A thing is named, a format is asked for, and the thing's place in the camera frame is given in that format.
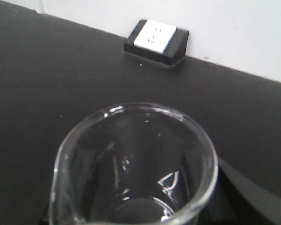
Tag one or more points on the clear glass beaker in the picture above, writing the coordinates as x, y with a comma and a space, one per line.
133, 164

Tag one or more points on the black white power outlet box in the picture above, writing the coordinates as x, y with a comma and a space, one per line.
158, 41

